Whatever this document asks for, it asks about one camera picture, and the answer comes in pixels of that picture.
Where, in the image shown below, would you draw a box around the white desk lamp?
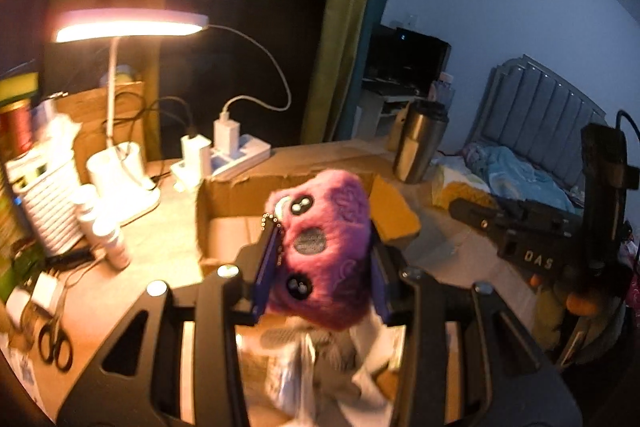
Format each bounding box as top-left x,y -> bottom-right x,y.
53,7 -> 211,226

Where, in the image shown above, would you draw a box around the black monitor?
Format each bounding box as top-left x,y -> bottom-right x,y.
362,25 -> 451,96

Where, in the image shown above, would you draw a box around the grey padded headboard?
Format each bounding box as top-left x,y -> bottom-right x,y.
466,54 -> 605,190

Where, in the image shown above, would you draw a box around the open cardboard box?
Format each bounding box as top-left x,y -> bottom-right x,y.
195,166 -> 421,275

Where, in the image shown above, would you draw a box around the blue bed blanket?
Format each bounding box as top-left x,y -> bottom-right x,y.
461,142 -> 577,213

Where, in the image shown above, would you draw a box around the right hand holding gripper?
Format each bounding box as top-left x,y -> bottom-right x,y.
529,274 -> 620,317

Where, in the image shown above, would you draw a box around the white charger with black cable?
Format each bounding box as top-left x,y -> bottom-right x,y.
102,91 -> 210,191

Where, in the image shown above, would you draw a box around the black handled scissors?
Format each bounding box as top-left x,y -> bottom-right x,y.
38,289 -> 74,373

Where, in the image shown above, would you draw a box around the small white bottle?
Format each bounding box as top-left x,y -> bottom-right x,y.
92,218 -> 131,271

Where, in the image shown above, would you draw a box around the red tin can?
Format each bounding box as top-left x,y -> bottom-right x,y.
0,98 -> 32,161

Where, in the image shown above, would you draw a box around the white power strip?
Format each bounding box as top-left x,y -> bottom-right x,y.
170,134 -> 271,190

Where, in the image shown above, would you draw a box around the brown cardboard box behind lamp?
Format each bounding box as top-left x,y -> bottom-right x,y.
54,82 -> 144,183

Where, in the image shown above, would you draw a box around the yellow green curtain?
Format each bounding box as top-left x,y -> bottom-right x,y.
300,0 -> 367,144

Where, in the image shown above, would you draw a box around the pink furry plush toy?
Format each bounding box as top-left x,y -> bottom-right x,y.
266,169 -> 371,331

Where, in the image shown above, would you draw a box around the stainless steel travel mug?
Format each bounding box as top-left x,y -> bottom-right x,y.
393,100 -> 449,184

